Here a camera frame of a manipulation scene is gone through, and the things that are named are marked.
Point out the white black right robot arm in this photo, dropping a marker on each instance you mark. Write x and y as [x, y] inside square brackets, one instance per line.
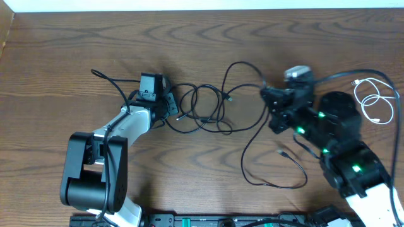
[348, 164]

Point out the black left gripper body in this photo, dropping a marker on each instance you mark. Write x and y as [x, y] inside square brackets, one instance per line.
[172, 106]

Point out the light wooden side board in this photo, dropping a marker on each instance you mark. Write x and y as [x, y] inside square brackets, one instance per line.
[6, 20]

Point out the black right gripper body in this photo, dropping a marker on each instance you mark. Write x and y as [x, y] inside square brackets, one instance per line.
[288, 118]

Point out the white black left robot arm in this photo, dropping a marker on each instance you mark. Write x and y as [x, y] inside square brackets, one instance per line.
[95, 176]

